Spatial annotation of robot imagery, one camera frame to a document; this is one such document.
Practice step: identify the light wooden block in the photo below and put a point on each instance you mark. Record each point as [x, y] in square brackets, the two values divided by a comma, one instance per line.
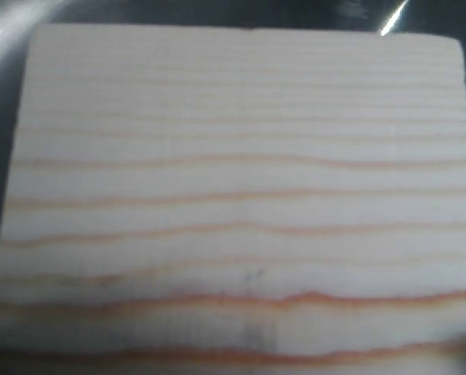
[294, 193]

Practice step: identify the round stainless steel plate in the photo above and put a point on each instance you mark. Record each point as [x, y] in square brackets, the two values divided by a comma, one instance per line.
[19, 21]

